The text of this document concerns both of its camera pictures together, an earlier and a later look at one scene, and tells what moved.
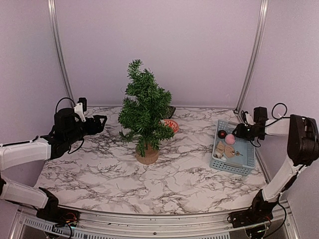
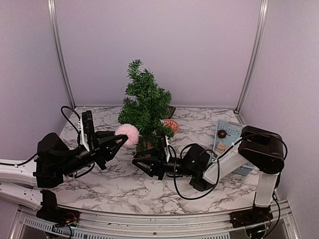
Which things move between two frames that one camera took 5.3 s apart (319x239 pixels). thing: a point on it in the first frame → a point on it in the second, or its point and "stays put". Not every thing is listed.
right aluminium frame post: x=263 y=11 stays put
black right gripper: x=239 y=132 → x=157 y=164
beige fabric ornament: x=222 y=149 stays put
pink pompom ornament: x=230 y=139 → x=130 y=131
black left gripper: x=98 y=128 → x=108 y=150
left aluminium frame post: x=53 y=17 stays put
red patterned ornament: x=171 y=123 stays put
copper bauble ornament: x=222 y=134 stays put
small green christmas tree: x=143 y=113 stays put
